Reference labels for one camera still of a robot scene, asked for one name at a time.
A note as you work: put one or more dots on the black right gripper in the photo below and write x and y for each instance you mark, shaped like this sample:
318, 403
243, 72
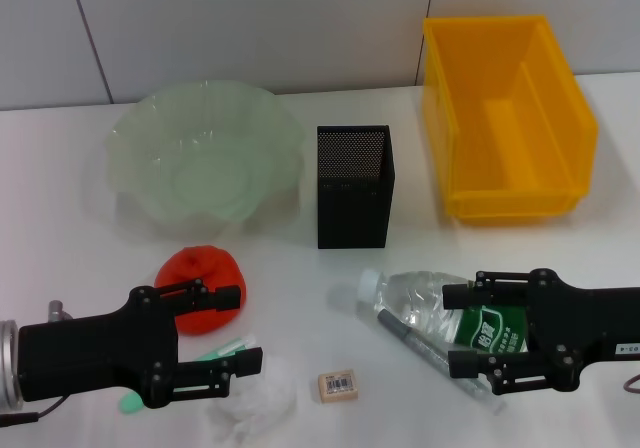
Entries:
575, 328

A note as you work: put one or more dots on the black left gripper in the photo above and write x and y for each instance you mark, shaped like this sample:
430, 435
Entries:
95, 348

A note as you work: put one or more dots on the red-orange toy orange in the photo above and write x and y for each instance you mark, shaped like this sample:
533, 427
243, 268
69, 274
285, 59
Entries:
200, 320

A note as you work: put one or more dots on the clear water bottle green label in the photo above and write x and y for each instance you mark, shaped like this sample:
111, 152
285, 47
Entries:
410, 293

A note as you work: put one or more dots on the white paper ball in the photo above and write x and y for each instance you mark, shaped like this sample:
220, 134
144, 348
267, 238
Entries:
265, 398

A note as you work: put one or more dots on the green pen white tip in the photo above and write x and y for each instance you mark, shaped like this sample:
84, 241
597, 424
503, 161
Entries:
131, 404

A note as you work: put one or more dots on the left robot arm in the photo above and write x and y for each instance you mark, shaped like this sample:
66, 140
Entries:
7, 368

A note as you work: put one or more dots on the grey marker pen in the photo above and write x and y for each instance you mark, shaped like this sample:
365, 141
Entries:
400, 330

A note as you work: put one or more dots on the beige eraser with barcode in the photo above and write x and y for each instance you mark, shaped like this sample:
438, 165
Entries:
338, 387

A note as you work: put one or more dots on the black mesh pen holder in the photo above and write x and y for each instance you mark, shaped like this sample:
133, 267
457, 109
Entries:
350, 208

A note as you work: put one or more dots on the pale green glass fruit plate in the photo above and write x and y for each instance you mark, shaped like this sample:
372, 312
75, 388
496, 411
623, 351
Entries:
200, 168

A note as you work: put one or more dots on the yellow plastic bin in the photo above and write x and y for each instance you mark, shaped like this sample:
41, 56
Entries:
520, 133

